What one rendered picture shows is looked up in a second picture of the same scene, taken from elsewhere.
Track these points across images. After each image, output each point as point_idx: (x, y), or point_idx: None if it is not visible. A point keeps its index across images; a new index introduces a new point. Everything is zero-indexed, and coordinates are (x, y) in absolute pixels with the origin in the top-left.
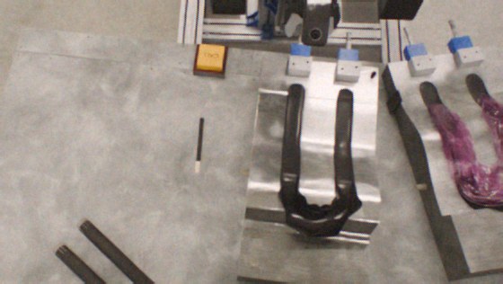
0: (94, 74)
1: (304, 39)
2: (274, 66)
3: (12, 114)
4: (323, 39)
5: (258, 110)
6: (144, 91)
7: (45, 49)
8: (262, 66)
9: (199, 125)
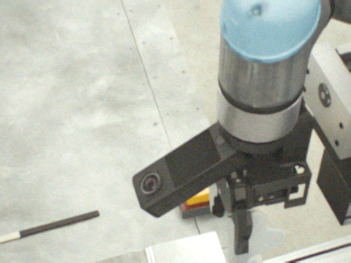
0: (116, 65)
1: (136, 174)
2: (201, 253)
3: (16, 6)
4: (149, 200)
5: (111, 259)
6: (114, 127)
7: (128, 4)
8: (193, 237)
9: (84, 214)
